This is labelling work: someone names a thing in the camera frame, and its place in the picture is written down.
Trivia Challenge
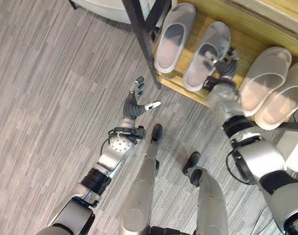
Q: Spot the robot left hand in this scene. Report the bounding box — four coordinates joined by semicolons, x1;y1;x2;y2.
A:
123;76;162;121

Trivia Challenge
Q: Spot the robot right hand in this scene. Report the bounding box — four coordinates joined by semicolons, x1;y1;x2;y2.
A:
203;47;240;92

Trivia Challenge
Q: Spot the grey slipper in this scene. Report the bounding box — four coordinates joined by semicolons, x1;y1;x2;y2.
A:
153;2;197;74
182;21;231;93

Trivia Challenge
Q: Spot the wooden shoe rack shelf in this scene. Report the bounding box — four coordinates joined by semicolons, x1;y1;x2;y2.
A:
152;0;298;122

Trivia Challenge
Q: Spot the beige slipper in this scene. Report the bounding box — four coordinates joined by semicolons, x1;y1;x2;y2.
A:
238;47;293;117
254;61;298;130

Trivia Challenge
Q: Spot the robot left leg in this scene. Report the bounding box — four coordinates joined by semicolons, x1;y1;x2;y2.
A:
119;124;163;235

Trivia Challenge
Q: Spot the robot leg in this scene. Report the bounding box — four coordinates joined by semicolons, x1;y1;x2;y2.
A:
183;151;230;235
119;124;163;235

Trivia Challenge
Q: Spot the white round object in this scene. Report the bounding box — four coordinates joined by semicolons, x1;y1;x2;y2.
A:
68;0;133;24

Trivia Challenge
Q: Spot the robot right leg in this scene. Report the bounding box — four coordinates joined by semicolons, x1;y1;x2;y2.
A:
183;151;230;235

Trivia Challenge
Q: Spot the black metal rack frame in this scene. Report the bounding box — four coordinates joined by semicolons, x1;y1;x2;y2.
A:
122;0;173;90

